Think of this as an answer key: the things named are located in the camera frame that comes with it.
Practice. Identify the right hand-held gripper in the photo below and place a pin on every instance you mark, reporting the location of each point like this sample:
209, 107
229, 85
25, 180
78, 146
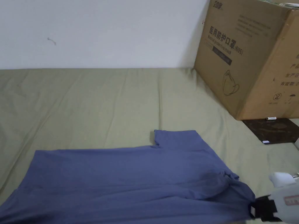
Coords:
285, 205

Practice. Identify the dark blue shirt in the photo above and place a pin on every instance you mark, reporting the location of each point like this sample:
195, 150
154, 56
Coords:
116, 182

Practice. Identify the dark brown flat board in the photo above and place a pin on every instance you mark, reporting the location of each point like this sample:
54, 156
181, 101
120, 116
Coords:
271, 131

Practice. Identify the small white tube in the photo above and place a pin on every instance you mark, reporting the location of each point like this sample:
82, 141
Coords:
271, 118

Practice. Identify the large brown cardboard carton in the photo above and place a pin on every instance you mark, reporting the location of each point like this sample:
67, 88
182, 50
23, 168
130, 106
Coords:
247, 70

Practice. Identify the bed with pale green sheet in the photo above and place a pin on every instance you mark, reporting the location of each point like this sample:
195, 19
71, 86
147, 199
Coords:
93, 105

